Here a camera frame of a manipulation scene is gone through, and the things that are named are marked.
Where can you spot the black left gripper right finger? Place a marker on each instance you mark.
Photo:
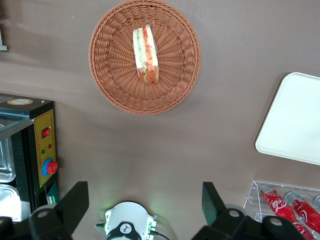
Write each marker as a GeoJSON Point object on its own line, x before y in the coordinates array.
{"type": "Point", "coordinates": [212, 202]}

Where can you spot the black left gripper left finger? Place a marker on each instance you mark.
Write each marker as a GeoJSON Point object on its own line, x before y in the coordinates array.
{"type": "Point", "coordinates": [72, 200]}

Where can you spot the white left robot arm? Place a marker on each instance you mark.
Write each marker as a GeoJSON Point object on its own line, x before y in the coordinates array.
{"type": "Point", "coordinates": [127, 215]}

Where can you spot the cream plastic tray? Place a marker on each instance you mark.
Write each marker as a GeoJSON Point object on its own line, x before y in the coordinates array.
{"type": "Point", "coordinates": [292, 117]}

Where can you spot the brown round wicker basket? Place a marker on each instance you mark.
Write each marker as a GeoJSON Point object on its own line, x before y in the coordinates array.
{"type": "Point", "coordinates": [112, 75]}

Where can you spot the layered sandwich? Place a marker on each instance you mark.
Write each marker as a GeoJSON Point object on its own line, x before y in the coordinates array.
{"type": "Point", "coordinates": [146, 55]}

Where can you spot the clear acrylic bottle rack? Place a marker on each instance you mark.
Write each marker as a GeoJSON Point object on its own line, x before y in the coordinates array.
{"type": "Point", "coordinates": [253, 197]}

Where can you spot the red cola bottle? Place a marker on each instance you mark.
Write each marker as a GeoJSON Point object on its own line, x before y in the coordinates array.
{"type": "Point", "coordinates": [302, 212]}
{"type": "Point", "coordinates": [276, 203]}
{"type": "Point", "coordinates": [306, 233]}

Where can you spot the steel food pan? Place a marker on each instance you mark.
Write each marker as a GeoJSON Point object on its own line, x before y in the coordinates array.
{"type": "Point", "coordinates": [8, 202]}
{"type": "Point", "coordinates": [6, 165]}

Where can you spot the black food warmer cabinet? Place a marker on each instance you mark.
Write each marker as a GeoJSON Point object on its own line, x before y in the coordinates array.
{"type": "Point", "coordinates": [27, 150]}

